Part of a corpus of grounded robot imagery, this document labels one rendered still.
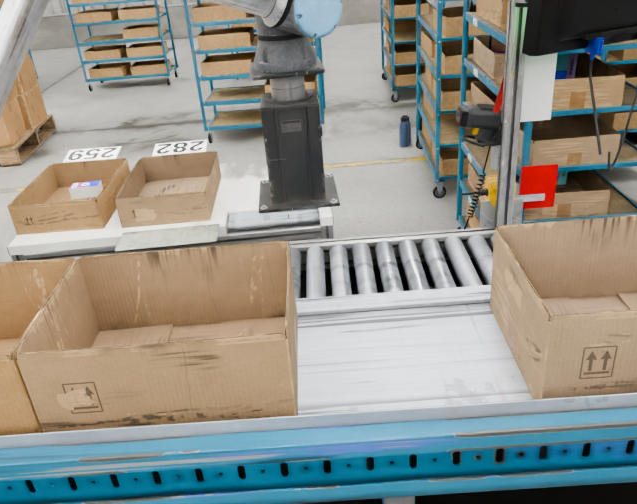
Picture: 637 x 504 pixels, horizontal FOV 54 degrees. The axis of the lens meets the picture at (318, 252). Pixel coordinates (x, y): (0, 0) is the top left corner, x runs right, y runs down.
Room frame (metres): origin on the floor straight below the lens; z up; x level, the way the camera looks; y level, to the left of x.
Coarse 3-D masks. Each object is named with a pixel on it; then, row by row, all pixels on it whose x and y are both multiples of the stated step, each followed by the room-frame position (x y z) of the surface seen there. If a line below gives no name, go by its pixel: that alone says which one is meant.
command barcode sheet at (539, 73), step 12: (528, 60) 1.59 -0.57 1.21; (540, 60) 1.59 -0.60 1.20; (552, 60) 1.59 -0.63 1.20; (528, 72) 1.59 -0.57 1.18; (540, 72) 1.59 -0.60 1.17; (552, 72) 1.59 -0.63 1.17; (528, 84) 1.59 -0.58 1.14; (540, 84) 1.59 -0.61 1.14; (552, 84) 1.59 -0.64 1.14; (528, 96) 1.59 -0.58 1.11; (540, 96) 1.59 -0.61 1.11; (552, 96) 1.59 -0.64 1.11; (528, 108) 1.59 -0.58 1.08; (540, 108) 1.59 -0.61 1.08; (528, 120) 1.59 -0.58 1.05
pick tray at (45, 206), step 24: (48, 168) 2.14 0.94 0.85; (72, 168) 2.18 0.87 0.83; (96, 168) 2.17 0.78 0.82; (120, 168) 2.07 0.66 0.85; (24, 192) 1.93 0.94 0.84; (48, 192) 2.09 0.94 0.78; (24, 216) 1.80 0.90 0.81; (48, 216) 1.80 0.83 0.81; (72, 216) 1.79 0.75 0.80; (96, 216) 1.79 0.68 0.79
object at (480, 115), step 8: (480, 104) 1.64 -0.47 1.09; (488, 104) 1.64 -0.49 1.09; (464, 112) 1.60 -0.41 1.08; (472, 112) 1.59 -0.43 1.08; (480, 112) 1.59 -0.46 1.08; (488, 112) 1.59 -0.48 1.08; (456, 120) 1.64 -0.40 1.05; (464, 120) 1.59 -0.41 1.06; (472, 120) 1.59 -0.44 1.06; (480, 120) 1.59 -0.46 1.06; (488, 120) 1.59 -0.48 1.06; (496, 120) 1.59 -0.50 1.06; (480, 128) 1.61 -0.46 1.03; (488, 128) 1.60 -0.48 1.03; (496, 128) 1.59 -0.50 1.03; (480, 136) 1.61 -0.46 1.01; (488, 136) 1.60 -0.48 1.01
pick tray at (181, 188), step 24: (144, 168) 2.16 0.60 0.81; (168, 168) 2.16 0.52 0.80; (192, 168) 2.16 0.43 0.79; (216, 168) 2.07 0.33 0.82; (120, 192) 1.85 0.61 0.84; (144, 192) 2.05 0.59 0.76; (168, 192) 2.03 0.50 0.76; (192, 192) 1.78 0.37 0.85; (216, 192) 1.99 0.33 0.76; (120, 216) 1.78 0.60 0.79; (144, 216) 1.78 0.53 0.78; (168, 216) 1.78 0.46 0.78; (192, 216) 1.79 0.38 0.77
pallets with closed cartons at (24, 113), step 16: (32, 64) 5.68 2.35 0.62; (16, 80) 5.30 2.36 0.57; (32, 80) 5.57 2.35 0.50; (16, 96) 5.22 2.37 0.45; (32, 96) 5.49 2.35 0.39; (16, 112) 5.17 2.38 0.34; (32, 112) 5.39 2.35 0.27; (0, 128) 4.86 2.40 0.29; (16, 128) 5.07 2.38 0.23; (32, 128) 5.30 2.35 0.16; (48, 128) 5.77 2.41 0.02; (0, 144) 4.86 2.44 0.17; (16, 144) 4.91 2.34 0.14; (32, 144) 5.28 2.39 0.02; (0, 160) 4.79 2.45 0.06; (16, 160) 4.80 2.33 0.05
